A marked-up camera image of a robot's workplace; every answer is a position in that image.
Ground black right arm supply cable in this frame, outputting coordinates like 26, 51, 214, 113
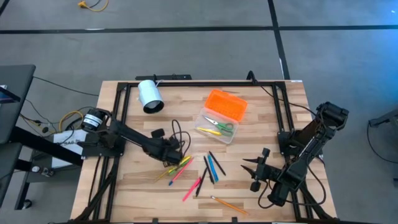
246, 70, 318, 116

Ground yellow cable loop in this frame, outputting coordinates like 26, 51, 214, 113
58, 110, 85, 133

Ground blue multicolour pen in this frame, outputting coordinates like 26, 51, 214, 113
206, 154, 220, 183

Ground black stand beam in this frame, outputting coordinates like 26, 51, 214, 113
8, 125, 84, 167

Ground small yellow marker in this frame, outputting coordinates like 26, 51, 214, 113
196, 126, 223, 137

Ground orange pencil pink eraser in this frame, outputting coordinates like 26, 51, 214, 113
210, 195, 250, 216

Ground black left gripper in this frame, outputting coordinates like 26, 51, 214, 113
150, 128, 187, 168

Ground thick pink highlighter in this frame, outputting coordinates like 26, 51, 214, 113
182, 176, 203, 203

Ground thin black floor cable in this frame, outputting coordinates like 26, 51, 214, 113
32, 75, 100, 98

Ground black pen with clip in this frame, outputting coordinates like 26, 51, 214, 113
203, 155, 216, 185

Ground thin yellow pencil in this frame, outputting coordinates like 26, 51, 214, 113
154, 167, 177, 184

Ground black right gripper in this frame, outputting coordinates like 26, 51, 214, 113
241, 147, 280, 192

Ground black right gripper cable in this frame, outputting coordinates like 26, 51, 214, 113
257, 164, 328, 210

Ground green pen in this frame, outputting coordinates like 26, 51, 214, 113
167, 159, 189, 177

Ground slim black pen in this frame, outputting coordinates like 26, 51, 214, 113
208, 150, 227, 177

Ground yellow highlighter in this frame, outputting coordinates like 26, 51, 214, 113
172, 154, 193, 171

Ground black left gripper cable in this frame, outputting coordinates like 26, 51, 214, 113
171, 119, 192, 157

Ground black mount bar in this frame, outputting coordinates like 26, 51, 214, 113
134, 73, 193, 82

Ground grey desk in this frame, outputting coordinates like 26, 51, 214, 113
0, 64, 37, 144
0, 142, 23, 207

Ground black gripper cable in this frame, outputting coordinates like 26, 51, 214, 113
171, 119, 192, 157
257, 164, 328, 210

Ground dark tablet device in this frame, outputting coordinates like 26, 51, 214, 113
0, 84, 22, 104

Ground clear pencil box orange lid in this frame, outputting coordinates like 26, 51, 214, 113
194, 88, 249, 145

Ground black stand foot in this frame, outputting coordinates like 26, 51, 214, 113
368, 108, 398, 129

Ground yellow floor cable with plug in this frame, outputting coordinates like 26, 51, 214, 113
76, 0, 110, 13

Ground white paper sheet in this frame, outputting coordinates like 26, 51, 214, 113
50, 128, 90, 169

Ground black table frame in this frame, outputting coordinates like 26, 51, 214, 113
73, 80, 336, 224

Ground pink pen blue cap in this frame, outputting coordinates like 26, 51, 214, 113
168, 156, 195, 187

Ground black pen round button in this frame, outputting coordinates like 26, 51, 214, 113
195, 166, 208, 198

